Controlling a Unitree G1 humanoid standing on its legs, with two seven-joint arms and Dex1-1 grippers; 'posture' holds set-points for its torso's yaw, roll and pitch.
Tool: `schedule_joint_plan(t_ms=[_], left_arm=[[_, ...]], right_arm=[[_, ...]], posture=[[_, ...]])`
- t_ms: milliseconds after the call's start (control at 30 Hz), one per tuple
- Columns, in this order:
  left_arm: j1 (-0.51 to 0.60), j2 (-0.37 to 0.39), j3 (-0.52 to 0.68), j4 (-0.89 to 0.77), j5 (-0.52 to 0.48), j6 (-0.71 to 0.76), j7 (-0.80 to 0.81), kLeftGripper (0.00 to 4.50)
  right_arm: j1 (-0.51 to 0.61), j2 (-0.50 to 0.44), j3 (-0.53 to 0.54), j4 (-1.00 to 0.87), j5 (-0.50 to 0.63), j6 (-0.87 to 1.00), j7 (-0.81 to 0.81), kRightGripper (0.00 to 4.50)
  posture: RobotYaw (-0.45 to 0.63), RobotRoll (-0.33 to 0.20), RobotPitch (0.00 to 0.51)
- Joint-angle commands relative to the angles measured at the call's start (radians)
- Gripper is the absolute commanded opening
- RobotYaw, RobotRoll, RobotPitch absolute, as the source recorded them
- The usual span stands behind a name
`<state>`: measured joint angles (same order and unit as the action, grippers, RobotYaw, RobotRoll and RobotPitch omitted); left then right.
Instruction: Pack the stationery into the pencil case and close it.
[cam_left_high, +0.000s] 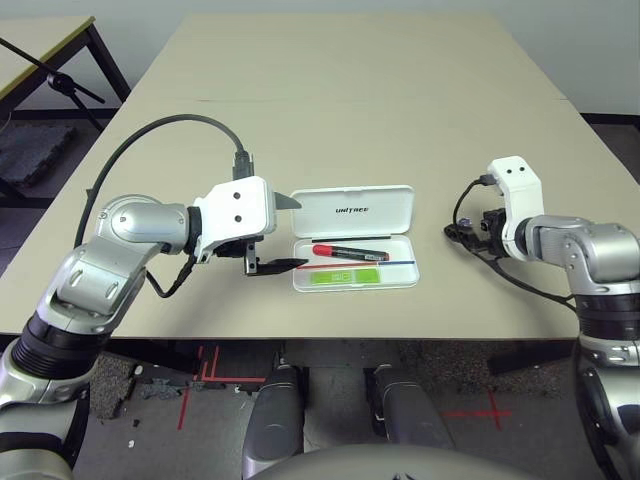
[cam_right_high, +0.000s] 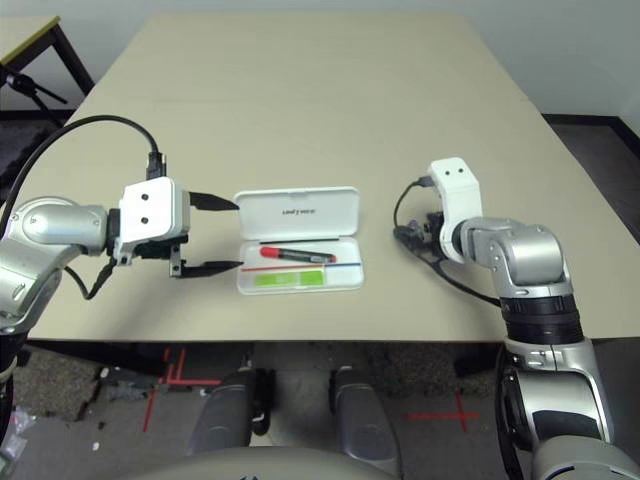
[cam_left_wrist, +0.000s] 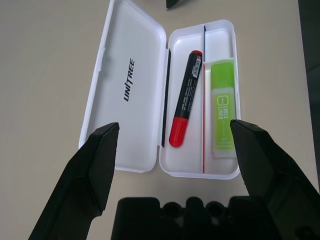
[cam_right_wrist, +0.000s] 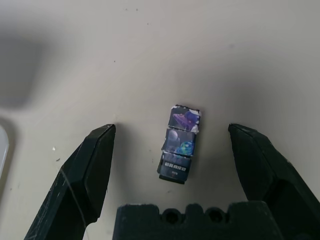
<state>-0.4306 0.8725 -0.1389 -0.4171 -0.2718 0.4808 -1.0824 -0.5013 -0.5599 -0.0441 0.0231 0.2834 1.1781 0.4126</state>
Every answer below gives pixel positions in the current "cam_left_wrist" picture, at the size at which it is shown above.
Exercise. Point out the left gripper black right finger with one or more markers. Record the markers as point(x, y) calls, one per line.
point(265, 162)

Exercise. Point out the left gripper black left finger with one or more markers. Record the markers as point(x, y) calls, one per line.
point(85, 175)

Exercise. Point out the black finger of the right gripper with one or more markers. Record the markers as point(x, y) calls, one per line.
point(172, 3)

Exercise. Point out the white plastic pencil case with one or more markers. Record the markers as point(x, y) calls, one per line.
point(130, 125)

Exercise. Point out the green highlighter pen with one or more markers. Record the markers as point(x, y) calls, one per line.
point(222, 105)

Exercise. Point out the black marker with red cap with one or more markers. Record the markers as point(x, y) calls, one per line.
point(187, 95)

